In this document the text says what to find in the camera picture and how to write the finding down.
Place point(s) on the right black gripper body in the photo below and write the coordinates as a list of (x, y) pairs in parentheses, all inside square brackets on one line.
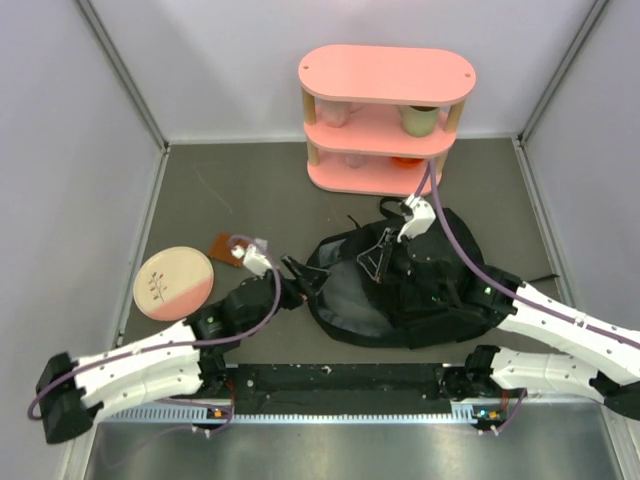
[(405, 272)]

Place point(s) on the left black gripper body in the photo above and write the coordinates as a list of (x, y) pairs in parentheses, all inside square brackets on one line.
[(292, 296)]

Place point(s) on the black student backpack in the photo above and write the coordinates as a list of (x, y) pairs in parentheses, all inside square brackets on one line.
[(353, 309)]

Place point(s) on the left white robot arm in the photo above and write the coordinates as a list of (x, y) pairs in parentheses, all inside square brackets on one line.
[(185, 360)]

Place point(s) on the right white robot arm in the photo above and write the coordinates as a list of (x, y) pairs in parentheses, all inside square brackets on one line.
[(592, 358)]

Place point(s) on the brown leather wallet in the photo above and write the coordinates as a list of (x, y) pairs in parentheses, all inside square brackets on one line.
[(222, 247)]

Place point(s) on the cream floral plate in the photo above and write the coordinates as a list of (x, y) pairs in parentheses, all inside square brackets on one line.
[(173, 283)]

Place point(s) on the clear glass cup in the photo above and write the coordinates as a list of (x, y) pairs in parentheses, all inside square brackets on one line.
[(354, 161)]

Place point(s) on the orange bowl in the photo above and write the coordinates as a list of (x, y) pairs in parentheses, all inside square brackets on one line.
[(407, 163)]

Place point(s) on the pink three-tier shelf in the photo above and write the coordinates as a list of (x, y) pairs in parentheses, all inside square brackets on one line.
[(380, 78)]

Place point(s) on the green mug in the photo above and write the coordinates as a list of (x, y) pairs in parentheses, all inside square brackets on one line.
[(418, 121)]

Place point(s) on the pink mug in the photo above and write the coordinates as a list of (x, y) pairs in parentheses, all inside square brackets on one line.
[(336, 114)]

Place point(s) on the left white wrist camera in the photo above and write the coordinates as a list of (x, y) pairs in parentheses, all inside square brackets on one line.
[(249, 255)]

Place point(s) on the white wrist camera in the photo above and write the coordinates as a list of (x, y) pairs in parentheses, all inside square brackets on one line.
[(249, 255), (419, 215)]

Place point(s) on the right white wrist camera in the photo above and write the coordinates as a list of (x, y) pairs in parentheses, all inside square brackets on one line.
[(419, 215)]

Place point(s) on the grey cable duct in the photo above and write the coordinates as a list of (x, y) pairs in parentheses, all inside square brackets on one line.
[(182, 412)]

